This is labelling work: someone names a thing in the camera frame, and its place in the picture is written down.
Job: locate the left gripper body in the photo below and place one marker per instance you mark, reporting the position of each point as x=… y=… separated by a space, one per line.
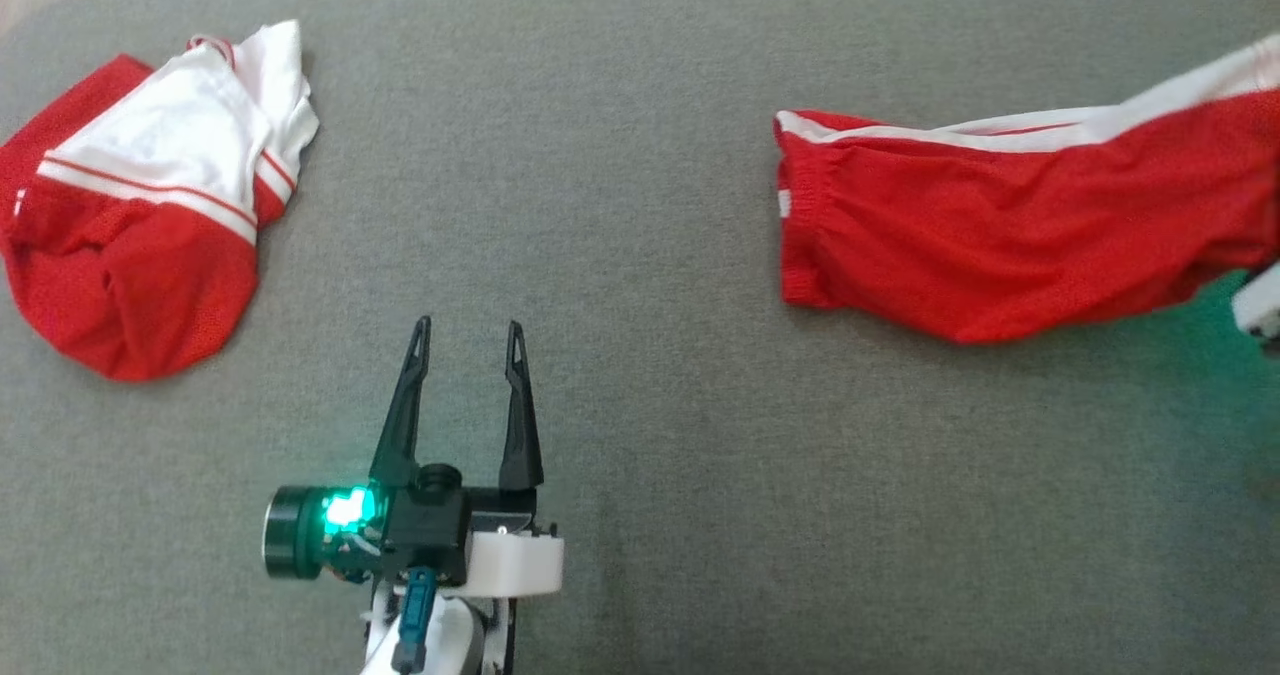
x=510 y=565

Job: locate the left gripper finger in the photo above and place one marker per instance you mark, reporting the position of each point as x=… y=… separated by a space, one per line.
x=520 y=435
x=400 y=435

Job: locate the red white-striped mesh shorts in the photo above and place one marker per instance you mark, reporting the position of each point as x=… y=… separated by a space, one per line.
x=1000 y=235

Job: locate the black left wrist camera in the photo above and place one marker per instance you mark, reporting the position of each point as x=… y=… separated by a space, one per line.
x=430 y=520

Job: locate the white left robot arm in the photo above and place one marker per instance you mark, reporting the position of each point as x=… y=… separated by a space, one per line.
x=455 y=645

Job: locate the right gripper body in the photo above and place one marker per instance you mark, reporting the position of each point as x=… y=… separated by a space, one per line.
x=1262 y=305

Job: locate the red and white jersey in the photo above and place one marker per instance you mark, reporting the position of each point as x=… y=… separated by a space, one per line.
x=150 y=295

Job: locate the grey fabric sofa seat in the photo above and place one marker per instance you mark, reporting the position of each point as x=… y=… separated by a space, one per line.
x=650 y=455

